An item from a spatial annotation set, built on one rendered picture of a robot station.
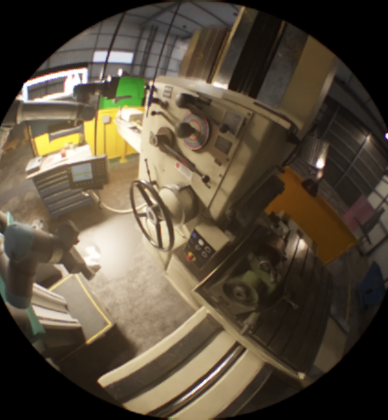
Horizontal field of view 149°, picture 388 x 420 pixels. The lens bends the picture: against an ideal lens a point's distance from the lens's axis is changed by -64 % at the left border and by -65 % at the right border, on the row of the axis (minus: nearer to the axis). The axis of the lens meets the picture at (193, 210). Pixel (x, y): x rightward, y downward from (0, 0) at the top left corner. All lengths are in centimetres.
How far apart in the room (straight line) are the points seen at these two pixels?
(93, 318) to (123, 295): 52
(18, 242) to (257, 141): 65
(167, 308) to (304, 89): 237
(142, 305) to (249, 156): 175
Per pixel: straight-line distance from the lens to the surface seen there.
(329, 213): 315
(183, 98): 65
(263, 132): 51
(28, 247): 34
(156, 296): 187
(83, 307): 165
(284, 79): 125
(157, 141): 76
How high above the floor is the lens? 184
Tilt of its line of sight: 45 degrees down
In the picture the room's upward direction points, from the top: 22 degrees clockwise
